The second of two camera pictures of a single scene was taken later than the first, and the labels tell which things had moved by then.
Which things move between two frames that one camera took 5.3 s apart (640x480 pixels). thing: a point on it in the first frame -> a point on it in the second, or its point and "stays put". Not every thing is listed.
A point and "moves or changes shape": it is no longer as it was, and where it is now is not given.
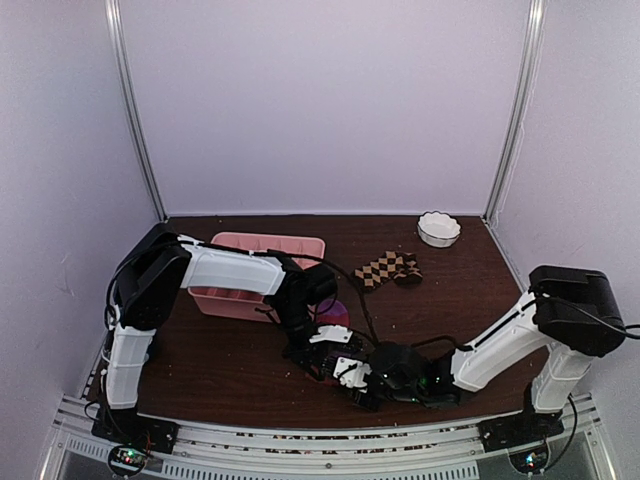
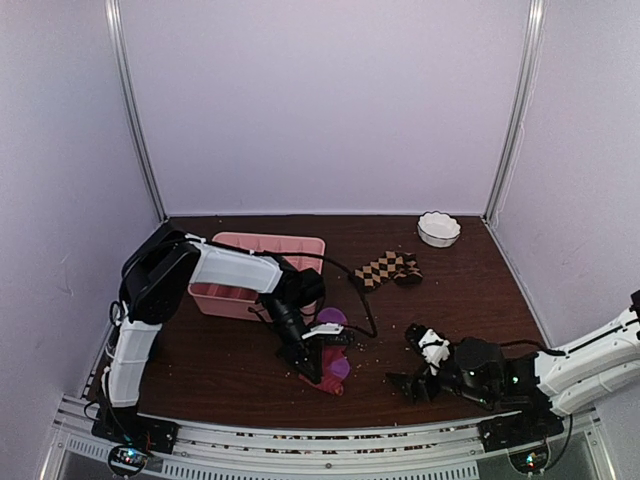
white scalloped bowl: x=438 y=229 stays put
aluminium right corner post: x=527 y=82 stays put
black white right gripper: x=369 y=406 -> x=409 y=387
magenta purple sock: x=333 y=313 moves or changes shape
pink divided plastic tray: x=237 y=306 stays put
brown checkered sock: x=402 y=268 stays put
